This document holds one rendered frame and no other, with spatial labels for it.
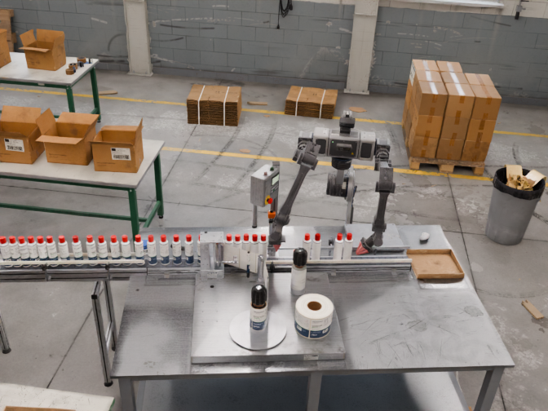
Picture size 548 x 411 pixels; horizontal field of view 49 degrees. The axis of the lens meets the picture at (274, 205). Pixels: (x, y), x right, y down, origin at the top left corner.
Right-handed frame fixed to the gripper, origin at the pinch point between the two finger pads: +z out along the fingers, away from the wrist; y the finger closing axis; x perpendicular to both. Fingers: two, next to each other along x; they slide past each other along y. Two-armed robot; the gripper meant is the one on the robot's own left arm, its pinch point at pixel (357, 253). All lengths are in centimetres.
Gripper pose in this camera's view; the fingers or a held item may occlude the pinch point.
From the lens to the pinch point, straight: 382.2
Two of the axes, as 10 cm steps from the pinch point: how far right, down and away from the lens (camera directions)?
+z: -6.7, 6.5, 3.6
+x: 7.4, 5.4, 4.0
